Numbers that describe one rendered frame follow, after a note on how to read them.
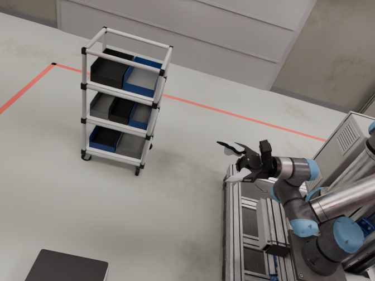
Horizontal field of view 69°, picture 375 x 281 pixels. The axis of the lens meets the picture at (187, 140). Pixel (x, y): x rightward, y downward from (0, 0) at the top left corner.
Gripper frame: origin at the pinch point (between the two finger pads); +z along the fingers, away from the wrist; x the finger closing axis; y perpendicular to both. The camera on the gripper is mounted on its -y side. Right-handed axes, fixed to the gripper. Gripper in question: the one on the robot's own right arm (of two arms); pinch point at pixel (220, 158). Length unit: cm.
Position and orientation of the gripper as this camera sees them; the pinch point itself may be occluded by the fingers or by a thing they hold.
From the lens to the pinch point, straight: 85.3
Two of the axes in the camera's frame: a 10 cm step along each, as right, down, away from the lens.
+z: -9.6, -0.9, -2.6
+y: -2.6, 6.2, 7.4
